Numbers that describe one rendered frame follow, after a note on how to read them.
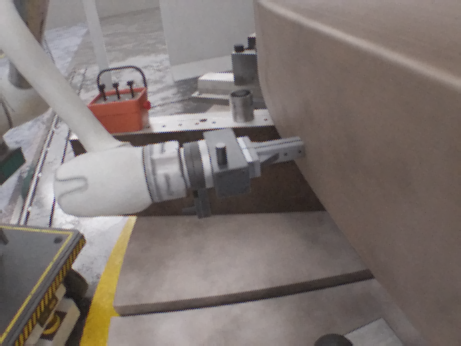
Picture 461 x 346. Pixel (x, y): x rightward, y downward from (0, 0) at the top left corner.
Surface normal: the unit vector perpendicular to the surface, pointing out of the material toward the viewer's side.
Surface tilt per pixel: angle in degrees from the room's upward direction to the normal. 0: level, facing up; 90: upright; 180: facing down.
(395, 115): 90
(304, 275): 0
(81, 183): 52
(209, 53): 90
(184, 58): 90
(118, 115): 97
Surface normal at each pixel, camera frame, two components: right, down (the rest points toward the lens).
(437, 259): -0.95, 0.24
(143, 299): -0.10, -0.83
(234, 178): 0.18, 0.52
